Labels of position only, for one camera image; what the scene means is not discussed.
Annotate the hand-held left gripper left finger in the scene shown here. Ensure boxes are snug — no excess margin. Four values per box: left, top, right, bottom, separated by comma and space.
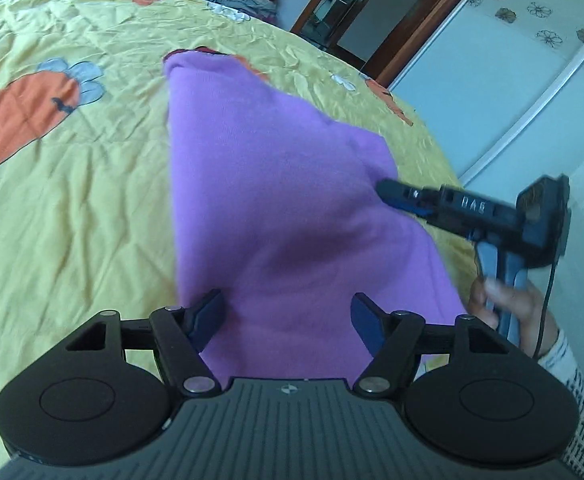
66, 288, 225, 399

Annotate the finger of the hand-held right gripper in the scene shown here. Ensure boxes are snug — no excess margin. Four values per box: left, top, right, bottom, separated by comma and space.
375, 178, 446, 219

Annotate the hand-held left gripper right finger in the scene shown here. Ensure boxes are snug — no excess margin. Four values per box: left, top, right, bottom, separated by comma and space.
350, 292, 511, 399

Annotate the purple sweater with red trim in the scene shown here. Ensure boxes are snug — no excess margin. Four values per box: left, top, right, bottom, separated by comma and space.
163, 48, 467, 382

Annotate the person's right forearm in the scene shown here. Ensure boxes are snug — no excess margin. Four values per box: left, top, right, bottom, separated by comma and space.
534, 329, 584, 480

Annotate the person's right hand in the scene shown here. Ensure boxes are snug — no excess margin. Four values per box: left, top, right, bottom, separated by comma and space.
467, 277, 559, 357

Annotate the wooden framed mirror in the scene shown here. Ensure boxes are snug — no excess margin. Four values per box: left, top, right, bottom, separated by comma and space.
289, 0, 504, 87

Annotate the yellow printed bedspread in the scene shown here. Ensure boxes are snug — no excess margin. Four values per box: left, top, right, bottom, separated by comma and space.
0, 0, 467, 463

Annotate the black cable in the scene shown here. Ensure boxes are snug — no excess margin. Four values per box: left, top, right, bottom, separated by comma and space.
535, 254, 559, 360

